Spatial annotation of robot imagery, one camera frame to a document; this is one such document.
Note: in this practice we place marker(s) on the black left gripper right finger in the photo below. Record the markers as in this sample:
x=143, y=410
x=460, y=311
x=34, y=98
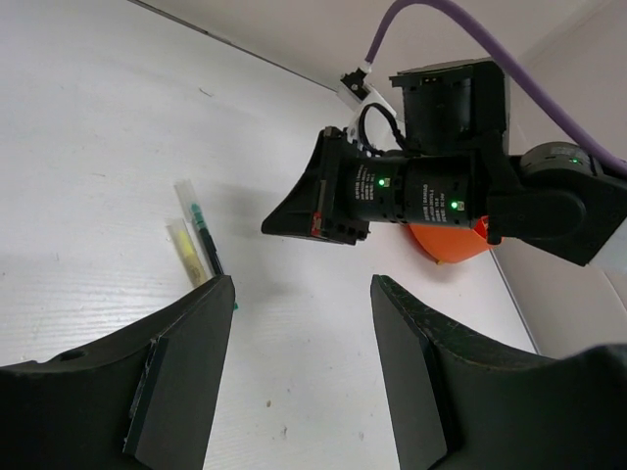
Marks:
x=460, y=400

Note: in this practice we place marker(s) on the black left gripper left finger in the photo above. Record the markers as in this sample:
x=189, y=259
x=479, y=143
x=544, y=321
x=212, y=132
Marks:
x=143, y=397

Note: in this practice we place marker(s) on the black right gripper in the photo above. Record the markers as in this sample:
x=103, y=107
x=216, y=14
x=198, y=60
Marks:
x=316, y=208

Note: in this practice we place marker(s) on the green gel pen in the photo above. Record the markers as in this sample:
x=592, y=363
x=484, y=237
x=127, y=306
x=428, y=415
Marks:
x=194, y=214

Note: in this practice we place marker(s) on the green yellow highlighter pen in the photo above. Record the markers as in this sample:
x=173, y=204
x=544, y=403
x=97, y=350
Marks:
x=187, y=252

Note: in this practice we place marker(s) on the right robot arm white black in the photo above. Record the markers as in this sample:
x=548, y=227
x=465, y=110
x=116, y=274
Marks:
x=451, y=168

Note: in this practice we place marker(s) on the orange round divided container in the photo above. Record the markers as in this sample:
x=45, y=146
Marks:
x=452, y=245

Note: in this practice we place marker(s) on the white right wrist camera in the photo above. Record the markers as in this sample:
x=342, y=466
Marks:
x=356, y=92

